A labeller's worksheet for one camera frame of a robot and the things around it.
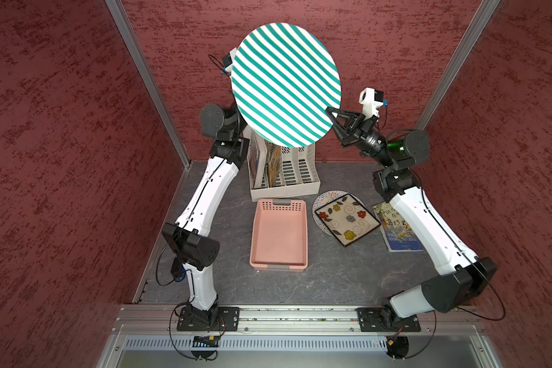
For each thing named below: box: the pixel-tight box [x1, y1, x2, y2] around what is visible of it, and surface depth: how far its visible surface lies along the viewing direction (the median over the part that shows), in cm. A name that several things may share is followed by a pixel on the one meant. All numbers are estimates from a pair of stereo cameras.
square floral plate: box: [314, 193, 382, 247], surface depth 99 cm
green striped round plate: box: [230, 22, 342, 148], surface depth 47 cm
